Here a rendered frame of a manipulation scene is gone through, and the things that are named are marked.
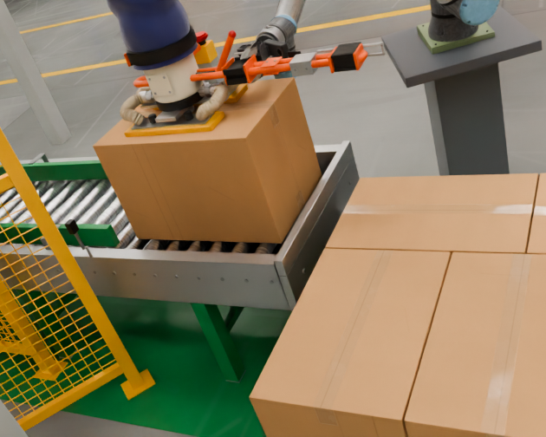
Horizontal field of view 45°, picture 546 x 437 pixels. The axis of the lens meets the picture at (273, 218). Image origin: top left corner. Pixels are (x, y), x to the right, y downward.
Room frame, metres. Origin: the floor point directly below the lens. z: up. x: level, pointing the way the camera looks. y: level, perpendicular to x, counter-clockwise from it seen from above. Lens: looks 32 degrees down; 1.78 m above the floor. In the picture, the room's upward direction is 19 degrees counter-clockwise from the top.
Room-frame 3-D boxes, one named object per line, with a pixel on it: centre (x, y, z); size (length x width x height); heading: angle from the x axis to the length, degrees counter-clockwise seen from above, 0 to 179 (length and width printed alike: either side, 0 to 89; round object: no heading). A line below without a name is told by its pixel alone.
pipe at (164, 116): (2.13, 0.16, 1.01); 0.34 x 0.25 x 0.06; 57
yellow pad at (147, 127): (2.05, 0.21, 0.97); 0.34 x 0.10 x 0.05; 57
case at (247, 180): (2.12, 0.14, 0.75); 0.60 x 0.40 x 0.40; 56
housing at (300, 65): (1.88, -0.24, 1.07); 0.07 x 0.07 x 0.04; 57
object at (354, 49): (1.80, -0.35, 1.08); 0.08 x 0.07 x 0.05; 57
